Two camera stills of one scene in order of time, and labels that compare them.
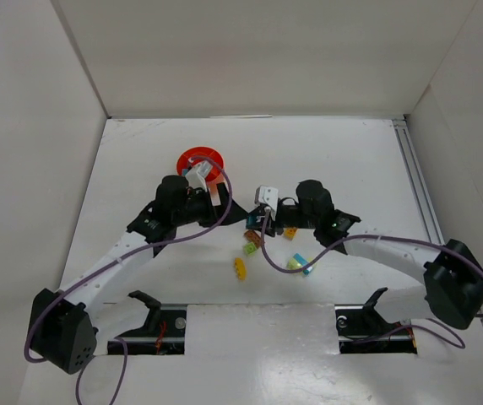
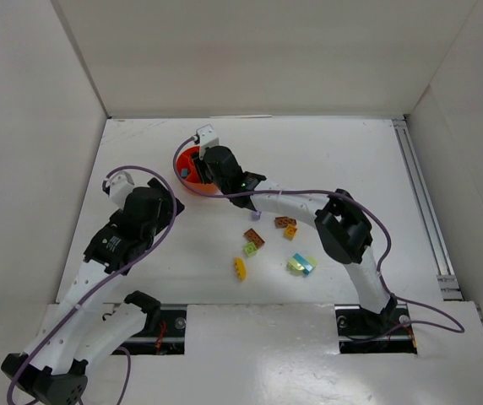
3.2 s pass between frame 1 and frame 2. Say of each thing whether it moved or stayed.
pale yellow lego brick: stayed
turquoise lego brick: stayed
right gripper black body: moved
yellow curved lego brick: stayed
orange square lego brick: stayed
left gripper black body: moved
